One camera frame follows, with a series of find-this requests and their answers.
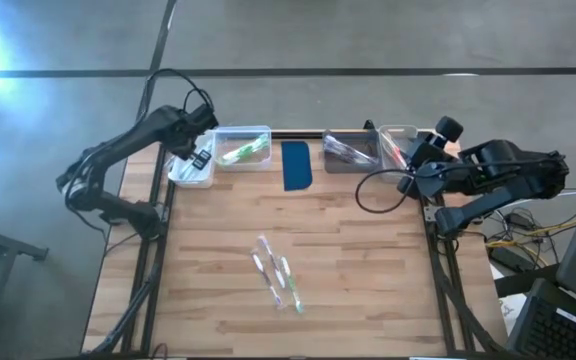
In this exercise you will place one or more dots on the grey translucent plastic bin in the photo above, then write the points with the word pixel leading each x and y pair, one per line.
pixel 350 167

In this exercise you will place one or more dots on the light grey plastic bin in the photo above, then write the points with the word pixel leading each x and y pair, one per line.
pixel 388 175

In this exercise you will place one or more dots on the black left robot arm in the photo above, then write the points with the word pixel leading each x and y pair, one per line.
pixel 118 145

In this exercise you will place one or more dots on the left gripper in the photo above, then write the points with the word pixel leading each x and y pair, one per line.
pixel 188 130

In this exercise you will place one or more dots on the blue cloth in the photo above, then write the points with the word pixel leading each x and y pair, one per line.
pixel 297 167

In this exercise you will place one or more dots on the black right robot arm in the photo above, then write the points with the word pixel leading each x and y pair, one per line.
pixel 508 175

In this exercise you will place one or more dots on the orange toothbrush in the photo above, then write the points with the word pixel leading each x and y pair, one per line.
pixel 392 150

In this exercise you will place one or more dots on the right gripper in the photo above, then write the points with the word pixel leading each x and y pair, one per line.
pixel 443 155

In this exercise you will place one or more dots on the white plastic bin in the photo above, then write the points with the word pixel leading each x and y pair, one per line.
pixel 180 182

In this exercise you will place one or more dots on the blue toothbrush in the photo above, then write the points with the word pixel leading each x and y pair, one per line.
pixel 184 169

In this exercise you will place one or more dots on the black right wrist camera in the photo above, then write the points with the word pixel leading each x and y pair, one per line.
pixel 430 180

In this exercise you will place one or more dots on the clear plastic bin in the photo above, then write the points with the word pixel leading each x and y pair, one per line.
pixel 263 162

